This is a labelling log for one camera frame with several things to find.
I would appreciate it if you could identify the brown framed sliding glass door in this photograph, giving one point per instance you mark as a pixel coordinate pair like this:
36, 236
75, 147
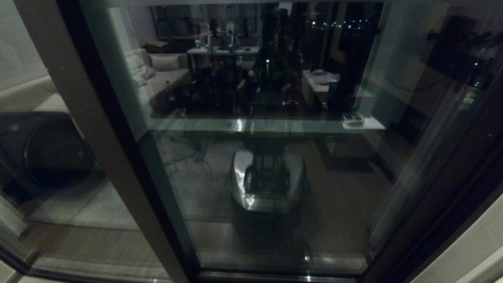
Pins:
334, 188

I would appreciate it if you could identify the long stone balcony sill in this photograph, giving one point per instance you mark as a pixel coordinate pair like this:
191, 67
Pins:
220, 116

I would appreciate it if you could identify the brown framed fixed glass door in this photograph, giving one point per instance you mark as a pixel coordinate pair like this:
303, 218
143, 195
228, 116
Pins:
90, 118

